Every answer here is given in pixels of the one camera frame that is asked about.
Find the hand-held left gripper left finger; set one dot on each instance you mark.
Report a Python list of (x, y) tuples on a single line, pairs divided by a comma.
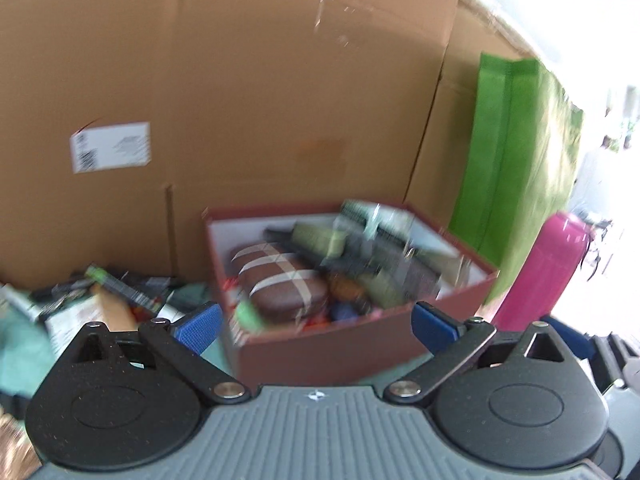
[(197, 330)]

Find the olive box with barcode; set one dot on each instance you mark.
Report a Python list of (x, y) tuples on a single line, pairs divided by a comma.
[(315, 237)]

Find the white printed sachet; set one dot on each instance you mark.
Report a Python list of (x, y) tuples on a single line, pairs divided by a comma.
[(70, 325)]

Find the tan small box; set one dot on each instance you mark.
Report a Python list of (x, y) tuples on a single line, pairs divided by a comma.
[(115, 312)]

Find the green and white package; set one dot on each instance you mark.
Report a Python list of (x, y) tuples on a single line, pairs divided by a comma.
[(380, 217)]

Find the small blue item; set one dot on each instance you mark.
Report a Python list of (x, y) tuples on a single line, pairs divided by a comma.
[(342, 312)]

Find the reddish brown storage box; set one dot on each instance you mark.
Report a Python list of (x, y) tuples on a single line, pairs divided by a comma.
[(325, 355)]

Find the magenta bottle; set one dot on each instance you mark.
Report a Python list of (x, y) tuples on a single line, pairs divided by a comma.
[(540, 270)]

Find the small orange item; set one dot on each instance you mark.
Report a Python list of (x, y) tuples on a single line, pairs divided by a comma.
[(345, 287)]

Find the black marker with green label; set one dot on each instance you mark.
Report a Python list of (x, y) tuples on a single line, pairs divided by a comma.
[(125, 287)]

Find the green fabric bag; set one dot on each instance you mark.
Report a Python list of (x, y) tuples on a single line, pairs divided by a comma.
[(520, 160)]

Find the teal cloth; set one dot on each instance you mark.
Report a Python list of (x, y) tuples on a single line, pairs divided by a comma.
[(20, 350)]

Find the brown cardboard box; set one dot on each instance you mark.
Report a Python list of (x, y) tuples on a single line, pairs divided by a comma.
[(450, 135)]

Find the white shipping label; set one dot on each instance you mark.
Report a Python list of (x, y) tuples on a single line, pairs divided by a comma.
[(112, 147)]

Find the brown striped glasses case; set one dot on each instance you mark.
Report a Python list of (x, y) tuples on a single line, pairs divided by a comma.
[(280, 285)]

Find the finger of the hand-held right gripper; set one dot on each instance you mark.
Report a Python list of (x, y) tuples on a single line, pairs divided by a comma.
[(570, 336)]

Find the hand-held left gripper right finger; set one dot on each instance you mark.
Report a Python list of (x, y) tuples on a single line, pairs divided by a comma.
[(435, 327)]

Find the large cardboard box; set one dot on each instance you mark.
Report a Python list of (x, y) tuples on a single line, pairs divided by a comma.
[(250, 85)]

